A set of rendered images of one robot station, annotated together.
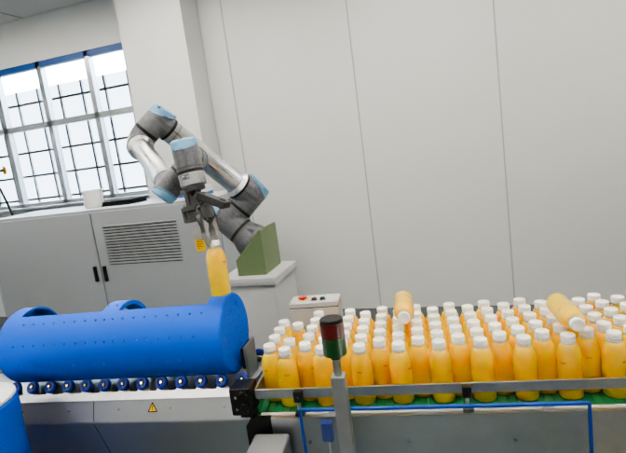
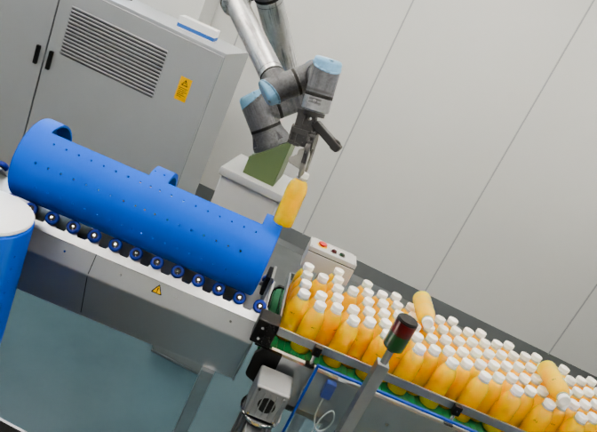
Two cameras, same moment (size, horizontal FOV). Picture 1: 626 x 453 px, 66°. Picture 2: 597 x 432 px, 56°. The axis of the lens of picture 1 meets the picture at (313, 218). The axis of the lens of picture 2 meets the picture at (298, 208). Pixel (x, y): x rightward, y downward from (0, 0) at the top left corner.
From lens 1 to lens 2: 79 cm
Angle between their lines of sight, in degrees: 18
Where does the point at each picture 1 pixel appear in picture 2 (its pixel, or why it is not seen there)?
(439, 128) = (461, 100)
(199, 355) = (236, 270)
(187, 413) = (191, 310)
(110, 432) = (99, 290)
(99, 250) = (54, 29)
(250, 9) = not seen: outside the picture
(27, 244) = not seen: outside the picture
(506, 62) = (559, 77)
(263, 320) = not seen: hidden behind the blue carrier
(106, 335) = (149, 204)
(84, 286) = (13, 59)
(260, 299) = (254, 207)
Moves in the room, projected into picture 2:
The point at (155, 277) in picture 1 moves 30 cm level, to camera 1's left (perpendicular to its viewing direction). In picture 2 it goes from (108, 97) to (59, 78)
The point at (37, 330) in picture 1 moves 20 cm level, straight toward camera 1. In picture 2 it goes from (70, 159) to (91, 190)
